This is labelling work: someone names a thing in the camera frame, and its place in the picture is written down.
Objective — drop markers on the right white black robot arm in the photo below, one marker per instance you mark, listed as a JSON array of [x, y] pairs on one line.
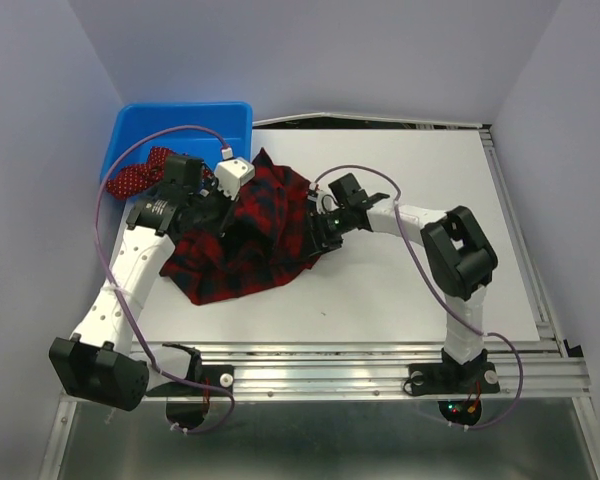
[[458, 268]]

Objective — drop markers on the blue plastic bin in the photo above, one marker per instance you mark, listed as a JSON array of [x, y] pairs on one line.
[[231, 120]]

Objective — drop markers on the aluminium table frame rail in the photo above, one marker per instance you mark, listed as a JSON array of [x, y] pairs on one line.
[[357, 371]]

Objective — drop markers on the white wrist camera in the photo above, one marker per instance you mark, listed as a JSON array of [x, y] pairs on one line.
[[232, 175], [320, 200]]

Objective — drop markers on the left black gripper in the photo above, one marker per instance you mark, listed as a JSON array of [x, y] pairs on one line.
[[224, 220]]

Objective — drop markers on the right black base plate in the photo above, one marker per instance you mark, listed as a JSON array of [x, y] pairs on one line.
[[447, 379]]

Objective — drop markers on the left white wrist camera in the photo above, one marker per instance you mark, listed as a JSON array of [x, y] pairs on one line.
[[232, 175]]

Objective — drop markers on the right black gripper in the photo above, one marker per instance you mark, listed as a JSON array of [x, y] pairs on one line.
[[322, 242]]

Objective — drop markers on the red white-dotted skirt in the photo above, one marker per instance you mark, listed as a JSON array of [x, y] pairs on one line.
[[137, 178]]

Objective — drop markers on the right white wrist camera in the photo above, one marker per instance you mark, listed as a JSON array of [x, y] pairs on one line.
[[320, 200]]

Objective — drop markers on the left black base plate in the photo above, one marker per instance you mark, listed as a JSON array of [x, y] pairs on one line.
[[220, 376]]

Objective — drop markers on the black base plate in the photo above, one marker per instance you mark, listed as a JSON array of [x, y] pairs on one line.
[[220, 376], [447, 379]]

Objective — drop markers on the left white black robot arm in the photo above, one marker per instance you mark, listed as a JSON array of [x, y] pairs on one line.
[[94, 363]]

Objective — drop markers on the red navy plaid skirt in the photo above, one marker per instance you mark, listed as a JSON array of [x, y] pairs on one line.
[[265, 246]]

